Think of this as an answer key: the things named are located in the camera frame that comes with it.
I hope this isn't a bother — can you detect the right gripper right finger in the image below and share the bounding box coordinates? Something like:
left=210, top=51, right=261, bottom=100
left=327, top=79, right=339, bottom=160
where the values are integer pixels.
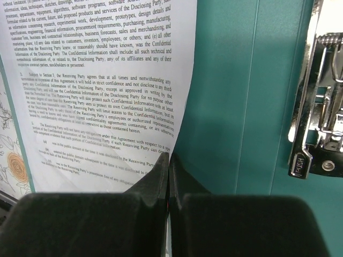
left=169, top=155, right=329, bottom=256

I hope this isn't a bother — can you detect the teal plastic folder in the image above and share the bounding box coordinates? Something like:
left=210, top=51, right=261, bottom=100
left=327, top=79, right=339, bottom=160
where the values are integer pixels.
left=0, top=0, right=343, bottom=215

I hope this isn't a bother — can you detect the floral patterned table mat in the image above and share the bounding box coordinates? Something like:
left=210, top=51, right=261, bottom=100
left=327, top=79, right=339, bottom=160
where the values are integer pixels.
left=1, top=80, right=31, bottom=200

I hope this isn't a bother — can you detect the printed paper sheet top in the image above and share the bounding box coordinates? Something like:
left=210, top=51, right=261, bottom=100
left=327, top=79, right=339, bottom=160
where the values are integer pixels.
left=1, top=1, right=197, bottom=192

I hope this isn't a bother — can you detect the silver folder clip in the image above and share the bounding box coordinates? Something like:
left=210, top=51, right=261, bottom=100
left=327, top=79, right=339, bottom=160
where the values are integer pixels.
left=288, top=1, right=342, bottom=179

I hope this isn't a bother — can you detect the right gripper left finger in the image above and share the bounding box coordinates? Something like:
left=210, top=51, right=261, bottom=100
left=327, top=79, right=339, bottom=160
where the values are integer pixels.
left=1, top=153, right=169, bottom=256

